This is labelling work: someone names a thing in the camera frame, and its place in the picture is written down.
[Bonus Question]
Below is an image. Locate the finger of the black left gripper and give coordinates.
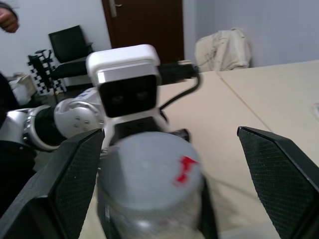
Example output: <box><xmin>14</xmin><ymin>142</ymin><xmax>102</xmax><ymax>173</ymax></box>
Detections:
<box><xmin>196</xmin><ymin>178</ymin><xmax>219</xmax><ymax>239</ymax></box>
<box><xmin>97</xmin><ymin>146</ymin><xmax>120</xmax><ymax>239</ymax></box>

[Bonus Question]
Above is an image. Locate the dark brown door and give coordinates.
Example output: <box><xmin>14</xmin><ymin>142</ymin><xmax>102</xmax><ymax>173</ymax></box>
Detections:
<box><xmin>101</xmin><ymin>0</ymin><xmax>185</xmax><ymax>66</ymax></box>

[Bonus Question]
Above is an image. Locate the pale clutter pile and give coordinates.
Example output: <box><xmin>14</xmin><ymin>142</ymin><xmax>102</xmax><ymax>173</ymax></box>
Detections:
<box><xmin>8</xmin><ymin>72</ymin><xmax>37</xmax><ymax>107</ymax></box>

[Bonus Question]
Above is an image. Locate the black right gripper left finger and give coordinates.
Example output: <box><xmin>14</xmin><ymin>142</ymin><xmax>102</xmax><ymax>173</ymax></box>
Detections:
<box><xmin>0</xmin><ymin>128</ymin><xmax>105</xmax><ymax>239</ymax></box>

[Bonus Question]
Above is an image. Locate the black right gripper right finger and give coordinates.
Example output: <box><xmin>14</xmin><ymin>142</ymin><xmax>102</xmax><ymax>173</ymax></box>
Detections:
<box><xmin>237</xmin><ymin>126</ymin><xmax>319</xmax><ymax>239</ymax></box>

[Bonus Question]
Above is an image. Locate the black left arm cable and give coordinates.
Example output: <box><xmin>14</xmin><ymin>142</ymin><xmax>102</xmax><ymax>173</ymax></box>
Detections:
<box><xmin>157</xmin><ymin>59</ymin><xmax>204</xmax><ymax>112</ymax></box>

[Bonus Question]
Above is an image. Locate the black white checkerboard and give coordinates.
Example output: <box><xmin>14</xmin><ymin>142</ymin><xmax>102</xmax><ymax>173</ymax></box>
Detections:
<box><xmin>26</xmin><ymin>49</ymin><xmax>67</xmax><ymax>96</ymax></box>

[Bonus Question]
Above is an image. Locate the black office chair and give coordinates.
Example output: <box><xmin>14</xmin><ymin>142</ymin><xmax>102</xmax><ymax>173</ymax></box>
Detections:
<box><xmin>48</xmin><ymin>24</ymin><xmax>95</xmax><ymax>88</ymax></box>

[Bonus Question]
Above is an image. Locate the silver door handle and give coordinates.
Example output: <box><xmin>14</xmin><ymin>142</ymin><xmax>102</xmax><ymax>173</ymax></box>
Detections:
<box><xmin>109</xmin><ymin>0</ymin><xmax>118</xmax><ymax>18</ymax></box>

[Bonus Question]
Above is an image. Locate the person's bare hand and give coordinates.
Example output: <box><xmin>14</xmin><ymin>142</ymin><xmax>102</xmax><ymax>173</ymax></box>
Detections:
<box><xmin>0</xmin><ymin>6</ymin><xmax>20</xmax><ymax>34</ymax></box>

